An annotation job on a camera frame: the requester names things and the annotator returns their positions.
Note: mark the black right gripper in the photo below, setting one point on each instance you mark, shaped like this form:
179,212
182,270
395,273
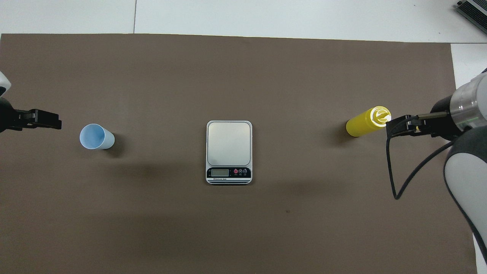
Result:
443,121

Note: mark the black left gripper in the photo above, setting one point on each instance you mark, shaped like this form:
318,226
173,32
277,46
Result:
7,116

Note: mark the brown table mat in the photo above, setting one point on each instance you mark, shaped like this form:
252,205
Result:
228,76

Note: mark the light blue plastic cup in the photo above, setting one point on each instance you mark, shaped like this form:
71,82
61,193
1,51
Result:
95,137

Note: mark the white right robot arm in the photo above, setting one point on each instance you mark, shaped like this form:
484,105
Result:
468,179

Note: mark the yellow squeeze bottle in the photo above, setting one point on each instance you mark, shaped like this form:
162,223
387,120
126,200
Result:
363,123

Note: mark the silver digital kitchen scale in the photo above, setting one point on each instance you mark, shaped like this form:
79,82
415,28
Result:
228,144

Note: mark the grey finned metal device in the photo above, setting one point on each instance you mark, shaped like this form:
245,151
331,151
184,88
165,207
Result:
475,11

